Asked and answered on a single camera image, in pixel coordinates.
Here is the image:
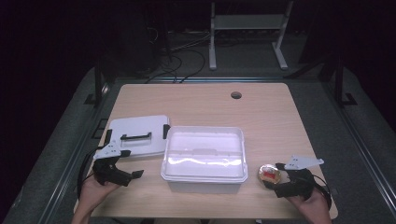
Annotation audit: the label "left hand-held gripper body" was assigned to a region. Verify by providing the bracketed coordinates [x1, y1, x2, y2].
[92, 140, 134, 188]

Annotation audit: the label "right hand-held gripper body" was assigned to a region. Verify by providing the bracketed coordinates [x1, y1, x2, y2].
[274, 155, 325, 201]

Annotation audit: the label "small red and white object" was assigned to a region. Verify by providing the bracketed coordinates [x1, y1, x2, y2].
[258, 163, 282, 185]

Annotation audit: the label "white lid with black handle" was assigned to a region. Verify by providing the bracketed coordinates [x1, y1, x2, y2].
[105, 115, 172, 161]

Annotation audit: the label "white plastic storage box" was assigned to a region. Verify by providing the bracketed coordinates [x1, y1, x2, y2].
[160, 125, 249, 194]

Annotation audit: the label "person's left hand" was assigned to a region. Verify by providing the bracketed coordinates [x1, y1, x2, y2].
[78, 175, 121, 209]

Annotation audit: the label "person's right hand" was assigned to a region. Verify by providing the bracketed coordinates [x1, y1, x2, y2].
[286, 188, 332, 220]

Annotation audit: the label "white metal stand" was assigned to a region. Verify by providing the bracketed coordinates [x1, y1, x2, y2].
[208, 0, 294, 71]

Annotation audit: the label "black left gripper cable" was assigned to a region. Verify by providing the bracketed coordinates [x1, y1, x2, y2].
[77, 145, 104, 200]

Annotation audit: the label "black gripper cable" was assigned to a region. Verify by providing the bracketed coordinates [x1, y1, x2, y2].
[312, 173, 332, 210]
[77, 145, 104, 200]

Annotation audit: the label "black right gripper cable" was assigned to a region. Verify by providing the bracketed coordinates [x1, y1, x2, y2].
[312, 173, 332, 210]

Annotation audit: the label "black frame post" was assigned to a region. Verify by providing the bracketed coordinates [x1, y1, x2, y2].
[332, 55, 359, 108]
[83, 57, 109, 108]

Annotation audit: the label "black floor cables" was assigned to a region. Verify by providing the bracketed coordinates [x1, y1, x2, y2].
[144, 29, 213, 85]

